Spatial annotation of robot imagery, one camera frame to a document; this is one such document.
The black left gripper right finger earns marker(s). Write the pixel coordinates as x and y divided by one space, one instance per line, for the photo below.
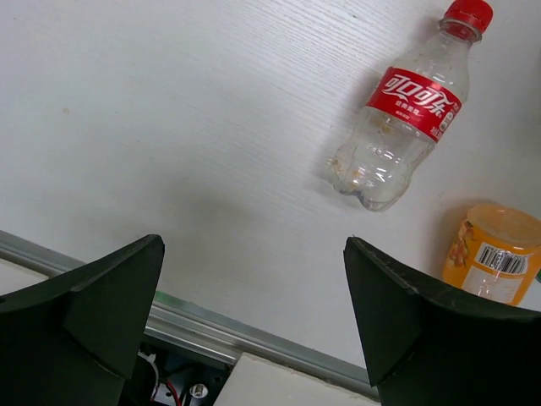
428 343

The orange juice bottle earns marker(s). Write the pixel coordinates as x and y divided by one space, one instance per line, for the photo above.
495 254

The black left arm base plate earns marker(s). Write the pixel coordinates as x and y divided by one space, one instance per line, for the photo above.
165 374

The aluminium table edge rail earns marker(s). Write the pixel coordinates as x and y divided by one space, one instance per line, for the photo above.
191 327

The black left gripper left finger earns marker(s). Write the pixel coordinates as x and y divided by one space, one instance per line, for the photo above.
74 339

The clear cola bottle red label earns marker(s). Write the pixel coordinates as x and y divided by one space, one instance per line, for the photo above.
408 112

